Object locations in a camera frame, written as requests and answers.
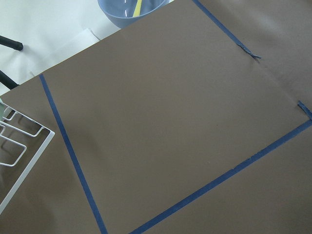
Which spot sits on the blue bowl at table edge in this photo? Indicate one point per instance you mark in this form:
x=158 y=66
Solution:
x=125 y=12

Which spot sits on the white wire cup rack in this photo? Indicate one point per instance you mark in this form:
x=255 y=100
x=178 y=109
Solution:
x=22 y=142

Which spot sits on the black camera tripod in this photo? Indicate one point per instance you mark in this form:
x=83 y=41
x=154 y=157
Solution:
x=4 y=79

